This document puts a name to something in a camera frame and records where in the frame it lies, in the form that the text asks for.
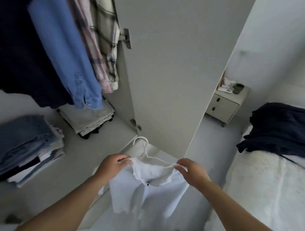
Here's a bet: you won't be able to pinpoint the person's left hand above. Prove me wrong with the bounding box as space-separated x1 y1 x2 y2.
93 154 133 184

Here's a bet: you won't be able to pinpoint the person's right hand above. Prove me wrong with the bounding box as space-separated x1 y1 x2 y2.
173 158 213 190

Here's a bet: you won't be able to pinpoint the black clothes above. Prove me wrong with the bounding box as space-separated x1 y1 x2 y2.
78 125 101 141

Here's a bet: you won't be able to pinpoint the white wire hanger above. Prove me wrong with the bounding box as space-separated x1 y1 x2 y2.
132 136 179 166

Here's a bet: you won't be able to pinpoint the white zip polo shirt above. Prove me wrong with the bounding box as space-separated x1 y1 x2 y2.
98 156 190 231

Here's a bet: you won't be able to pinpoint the light grey clothes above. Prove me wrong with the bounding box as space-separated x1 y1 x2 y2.
57 98 117 136

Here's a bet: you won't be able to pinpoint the navy Skechers tee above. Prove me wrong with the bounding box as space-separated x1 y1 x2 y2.
28 0 75 109

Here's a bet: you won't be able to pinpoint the jeans stack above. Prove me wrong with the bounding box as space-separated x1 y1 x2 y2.
0 115 65 177

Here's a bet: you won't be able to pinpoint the plain navy top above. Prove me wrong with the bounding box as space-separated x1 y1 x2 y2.
236 102 305 168

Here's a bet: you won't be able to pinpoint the pink plaid shirt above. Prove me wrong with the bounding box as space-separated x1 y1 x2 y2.
67 0 114 95

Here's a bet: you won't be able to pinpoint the white wardrobe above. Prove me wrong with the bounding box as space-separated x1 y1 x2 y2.
0 0 257 231

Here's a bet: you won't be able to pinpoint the blue denim shirt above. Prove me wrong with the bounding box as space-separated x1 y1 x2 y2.
27 0 103 110

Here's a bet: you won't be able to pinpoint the cream plaid shirt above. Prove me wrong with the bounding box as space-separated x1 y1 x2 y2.
95 0 121 91

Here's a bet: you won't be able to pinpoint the navy Vacation logo t-shirt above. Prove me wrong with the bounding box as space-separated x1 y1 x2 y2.
0 0 62 96

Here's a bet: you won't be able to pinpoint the person's left forearm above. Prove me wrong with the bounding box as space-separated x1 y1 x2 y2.
15 174 111 231

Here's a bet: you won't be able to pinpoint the person's right forearm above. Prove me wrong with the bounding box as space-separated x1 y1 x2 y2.
197 181 274 231

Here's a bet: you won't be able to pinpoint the bed with white bedspread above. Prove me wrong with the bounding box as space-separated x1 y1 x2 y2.
204 123 305 231

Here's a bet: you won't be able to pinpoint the beige nightstand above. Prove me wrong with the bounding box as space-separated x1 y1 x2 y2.
205 85 252 128

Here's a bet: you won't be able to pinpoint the tissue packet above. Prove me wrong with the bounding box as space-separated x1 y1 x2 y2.
217 77 233 94

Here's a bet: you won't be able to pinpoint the black cup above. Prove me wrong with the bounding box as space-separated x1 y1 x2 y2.
232 82 245 96

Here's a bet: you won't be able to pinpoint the brown wooden board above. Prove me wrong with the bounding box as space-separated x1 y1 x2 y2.
217 71 226 90

